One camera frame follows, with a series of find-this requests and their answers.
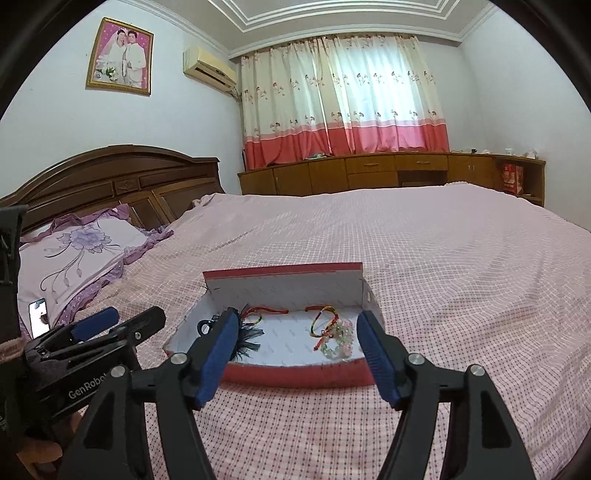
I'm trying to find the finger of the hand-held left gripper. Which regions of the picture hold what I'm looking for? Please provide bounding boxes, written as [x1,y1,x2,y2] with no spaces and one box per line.
[92,306,166,352]
[69,306,120,343]

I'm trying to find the pink floral hair clip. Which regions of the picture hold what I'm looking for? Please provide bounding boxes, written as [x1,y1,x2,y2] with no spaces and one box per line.
[321,320,356,361]

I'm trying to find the dark wooden headboard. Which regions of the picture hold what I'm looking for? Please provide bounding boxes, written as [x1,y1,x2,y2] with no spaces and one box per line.
[0,144,226,232]

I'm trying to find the red string bracelet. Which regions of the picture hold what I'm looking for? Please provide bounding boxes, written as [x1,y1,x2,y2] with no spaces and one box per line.
[239,304,290,326]

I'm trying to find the wall air conditioner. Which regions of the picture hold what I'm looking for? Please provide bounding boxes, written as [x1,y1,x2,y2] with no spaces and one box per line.
[182,46,239,96]

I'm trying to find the black lace hair accessory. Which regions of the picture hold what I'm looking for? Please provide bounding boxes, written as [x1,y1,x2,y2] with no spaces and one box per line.
[197,305,265,364]

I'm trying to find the red cardboard box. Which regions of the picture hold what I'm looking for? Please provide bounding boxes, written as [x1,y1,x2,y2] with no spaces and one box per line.
[163,262,387,389]

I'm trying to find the white and pink curtain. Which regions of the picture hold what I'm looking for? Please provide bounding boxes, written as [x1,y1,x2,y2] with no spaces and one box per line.
[239,34,451,171]

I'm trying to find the purple floral pillow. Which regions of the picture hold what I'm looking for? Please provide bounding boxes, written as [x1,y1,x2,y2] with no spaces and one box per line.
[18,203,175,325]

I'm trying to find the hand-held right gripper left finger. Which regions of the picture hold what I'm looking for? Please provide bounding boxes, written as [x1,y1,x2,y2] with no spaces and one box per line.
[58,308,241,480]

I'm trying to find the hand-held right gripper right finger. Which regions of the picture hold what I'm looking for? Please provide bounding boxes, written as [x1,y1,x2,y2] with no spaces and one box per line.
[355,310,536,480]

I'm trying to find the pink checked bedspread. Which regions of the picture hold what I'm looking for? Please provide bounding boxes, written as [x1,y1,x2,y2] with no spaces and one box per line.
[18,182,591,480]

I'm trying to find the framed wedding photo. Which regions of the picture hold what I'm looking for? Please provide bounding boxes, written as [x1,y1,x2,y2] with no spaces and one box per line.
[85,17,155,97]

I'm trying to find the red gift box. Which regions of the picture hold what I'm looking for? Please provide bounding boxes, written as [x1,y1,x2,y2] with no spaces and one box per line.
[502,163,525,194]

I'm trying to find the multicolour string bracelet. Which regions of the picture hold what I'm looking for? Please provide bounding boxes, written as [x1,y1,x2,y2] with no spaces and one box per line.
[306,306,341,352]

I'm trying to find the person's left hand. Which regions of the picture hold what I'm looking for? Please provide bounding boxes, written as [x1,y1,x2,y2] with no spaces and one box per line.
[18,410,89,469]

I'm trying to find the wooden cabinet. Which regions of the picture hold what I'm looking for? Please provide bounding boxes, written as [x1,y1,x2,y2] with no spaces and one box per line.
[238,152,547,208]

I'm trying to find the smartphone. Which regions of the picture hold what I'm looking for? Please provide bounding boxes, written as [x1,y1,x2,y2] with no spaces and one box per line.
[28,298,51,339]

